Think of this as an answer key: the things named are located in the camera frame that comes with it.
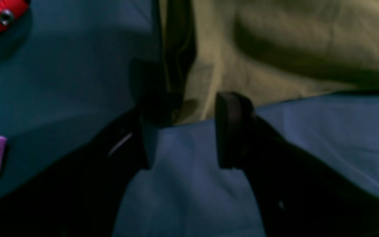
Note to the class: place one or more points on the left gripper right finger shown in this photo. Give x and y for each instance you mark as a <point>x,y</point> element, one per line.
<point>296,193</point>

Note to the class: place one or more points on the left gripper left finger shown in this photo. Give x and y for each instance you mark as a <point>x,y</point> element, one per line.
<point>80,195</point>

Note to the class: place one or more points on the olive green t-shirt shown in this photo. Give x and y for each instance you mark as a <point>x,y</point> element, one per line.
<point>268,50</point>

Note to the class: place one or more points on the blue table cloth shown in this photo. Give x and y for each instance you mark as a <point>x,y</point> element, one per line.
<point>70,78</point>

